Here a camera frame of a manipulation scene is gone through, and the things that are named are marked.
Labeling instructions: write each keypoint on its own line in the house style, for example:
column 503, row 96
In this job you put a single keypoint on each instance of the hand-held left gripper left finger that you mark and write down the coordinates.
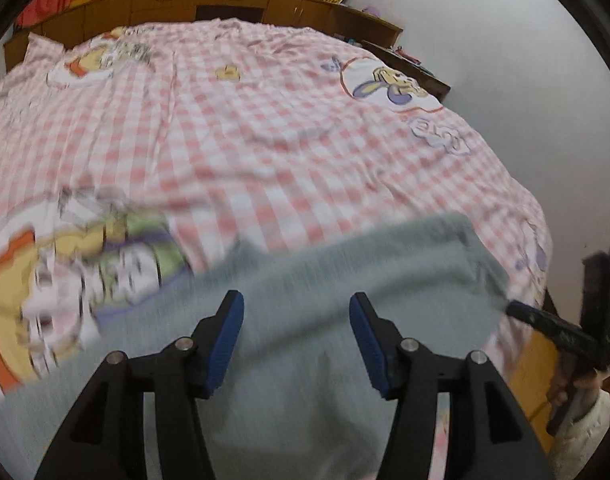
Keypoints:
column 225, row 340

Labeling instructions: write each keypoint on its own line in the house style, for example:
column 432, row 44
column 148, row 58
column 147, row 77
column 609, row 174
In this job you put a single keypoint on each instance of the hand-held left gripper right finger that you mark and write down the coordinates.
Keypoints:
column 367, row 345

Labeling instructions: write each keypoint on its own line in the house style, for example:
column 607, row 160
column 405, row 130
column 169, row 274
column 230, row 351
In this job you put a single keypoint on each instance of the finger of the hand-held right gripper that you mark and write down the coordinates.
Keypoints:
column 535, row 317

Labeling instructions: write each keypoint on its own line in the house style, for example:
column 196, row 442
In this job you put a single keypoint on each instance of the grey pants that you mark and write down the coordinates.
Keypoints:
column 295, row 280

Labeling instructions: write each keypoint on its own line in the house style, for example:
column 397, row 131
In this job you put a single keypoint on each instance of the person's right hand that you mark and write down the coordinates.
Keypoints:
column 585, row 385

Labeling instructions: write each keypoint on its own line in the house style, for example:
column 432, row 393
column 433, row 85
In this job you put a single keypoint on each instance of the pink checked printed blanket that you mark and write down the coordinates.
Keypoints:
column 235, row 110

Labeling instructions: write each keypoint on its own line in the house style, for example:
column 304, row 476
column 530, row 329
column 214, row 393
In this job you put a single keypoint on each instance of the dark wooden nightstand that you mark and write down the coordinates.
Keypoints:
column 425, row 80

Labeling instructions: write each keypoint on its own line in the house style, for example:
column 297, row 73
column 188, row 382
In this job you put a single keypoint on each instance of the small purple object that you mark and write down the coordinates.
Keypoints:
column 371, row 10

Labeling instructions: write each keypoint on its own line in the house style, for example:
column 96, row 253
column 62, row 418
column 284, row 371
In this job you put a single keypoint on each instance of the wooden headboard cabinet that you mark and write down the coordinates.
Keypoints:
column 185, row 2

